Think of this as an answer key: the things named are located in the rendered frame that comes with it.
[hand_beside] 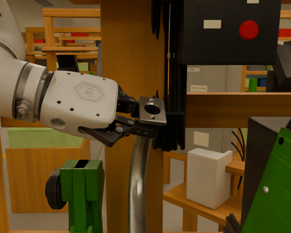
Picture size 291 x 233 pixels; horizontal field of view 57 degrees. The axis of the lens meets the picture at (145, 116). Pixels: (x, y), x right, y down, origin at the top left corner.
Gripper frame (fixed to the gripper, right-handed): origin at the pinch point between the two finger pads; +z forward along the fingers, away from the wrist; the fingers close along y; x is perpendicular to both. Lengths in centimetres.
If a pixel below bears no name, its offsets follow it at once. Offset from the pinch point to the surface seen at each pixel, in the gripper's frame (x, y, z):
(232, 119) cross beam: 10.4, 19.6, 27.9
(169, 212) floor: 187, 89, 87
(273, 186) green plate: -6.0, -13.0, 14.5
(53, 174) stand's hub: 16.2, -2.4, -12.1
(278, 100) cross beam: 2.7, 21.9, 37.5
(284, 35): 166, 631, 450
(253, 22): -15.2, 14.0, 15.1
